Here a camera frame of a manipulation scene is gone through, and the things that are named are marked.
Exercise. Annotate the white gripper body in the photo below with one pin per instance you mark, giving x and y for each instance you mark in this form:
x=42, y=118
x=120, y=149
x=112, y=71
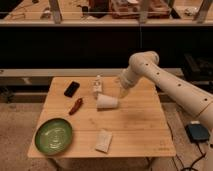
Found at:
x=123, y=92

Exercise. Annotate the small white bottle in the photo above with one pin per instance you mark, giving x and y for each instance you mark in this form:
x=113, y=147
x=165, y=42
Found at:
x=97, y=86

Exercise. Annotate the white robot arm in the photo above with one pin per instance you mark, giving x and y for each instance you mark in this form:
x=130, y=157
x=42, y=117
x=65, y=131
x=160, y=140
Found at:
x=194, y=100

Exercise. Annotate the green ceramic bowl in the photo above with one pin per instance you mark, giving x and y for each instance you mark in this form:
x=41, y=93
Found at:
x=53, y=136

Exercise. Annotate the white paper cup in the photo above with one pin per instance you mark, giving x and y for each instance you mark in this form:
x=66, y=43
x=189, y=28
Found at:
x=106, y=102

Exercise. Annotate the black smartphone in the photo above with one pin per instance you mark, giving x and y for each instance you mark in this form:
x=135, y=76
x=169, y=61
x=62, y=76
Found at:
x=71, y=89

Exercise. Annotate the wooden folding table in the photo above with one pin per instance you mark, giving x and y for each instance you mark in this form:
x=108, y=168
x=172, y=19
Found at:
x=138, y=126

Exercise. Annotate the black power box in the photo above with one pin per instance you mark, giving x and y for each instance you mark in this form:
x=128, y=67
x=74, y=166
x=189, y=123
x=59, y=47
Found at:
x=197, y=133

